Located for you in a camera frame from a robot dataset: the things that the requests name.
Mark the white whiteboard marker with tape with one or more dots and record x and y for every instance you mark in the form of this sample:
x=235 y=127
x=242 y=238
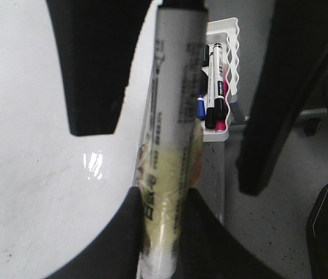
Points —
x=163 y=167

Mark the white wire marker basket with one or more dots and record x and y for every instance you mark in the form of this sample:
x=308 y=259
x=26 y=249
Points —
x=226 y=33

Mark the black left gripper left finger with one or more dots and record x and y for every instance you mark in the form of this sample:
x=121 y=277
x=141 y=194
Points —
x=115 y=251

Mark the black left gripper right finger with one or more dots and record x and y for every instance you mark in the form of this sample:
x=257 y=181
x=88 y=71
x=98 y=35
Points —
x=208 y=250

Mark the red capped marker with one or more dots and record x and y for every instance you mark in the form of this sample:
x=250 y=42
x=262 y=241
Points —
x=220 y=126

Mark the whiteboard with aluminium frame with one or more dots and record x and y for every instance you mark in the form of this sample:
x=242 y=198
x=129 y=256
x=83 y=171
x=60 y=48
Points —
x=74 y=86

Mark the black capped whiteboard marker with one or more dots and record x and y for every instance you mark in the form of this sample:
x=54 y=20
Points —
x=220 y=108

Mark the second black robot link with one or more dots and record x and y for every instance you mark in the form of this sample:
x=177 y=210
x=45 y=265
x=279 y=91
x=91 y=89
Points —
x=295 y=63

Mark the blue capped marker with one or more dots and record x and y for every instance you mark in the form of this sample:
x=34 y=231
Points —
x=201 y=112

